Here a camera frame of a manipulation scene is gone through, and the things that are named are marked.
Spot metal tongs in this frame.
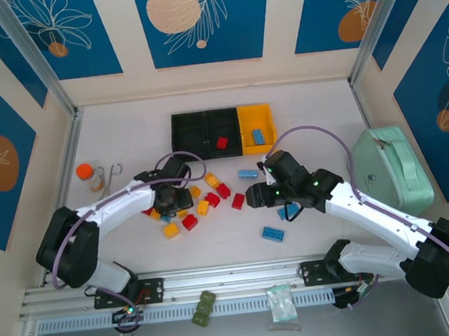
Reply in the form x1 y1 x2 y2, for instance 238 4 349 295
95 162 126 202

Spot yellow plastic bin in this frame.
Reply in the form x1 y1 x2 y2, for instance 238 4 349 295
237 103 279 156

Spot orange capped clear bottle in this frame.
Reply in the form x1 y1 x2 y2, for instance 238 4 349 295
74 161 106 194

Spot mint green zip case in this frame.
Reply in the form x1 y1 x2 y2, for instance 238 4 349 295
345 122 437 222

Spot olive green segmented pad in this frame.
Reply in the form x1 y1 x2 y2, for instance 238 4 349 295
189 289 220 330

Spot clear plastic bag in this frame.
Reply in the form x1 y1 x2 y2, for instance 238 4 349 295
265 282 302 334

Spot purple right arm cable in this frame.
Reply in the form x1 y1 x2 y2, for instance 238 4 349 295
266 112 449 309

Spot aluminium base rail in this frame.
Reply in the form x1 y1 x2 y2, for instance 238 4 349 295
16 248 382 321

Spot aluminium table edge rail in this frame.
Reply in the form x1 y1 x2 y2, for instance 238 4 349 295
349 80 372 146
25 109 99 289

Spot grey slotted cable duct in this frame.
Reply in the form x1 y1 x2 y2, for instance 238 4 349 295
35 287 337 335

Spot aluminium frame post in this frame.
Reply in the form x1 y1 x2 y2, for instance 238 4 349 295
0 0 84 125
339 0 427 88

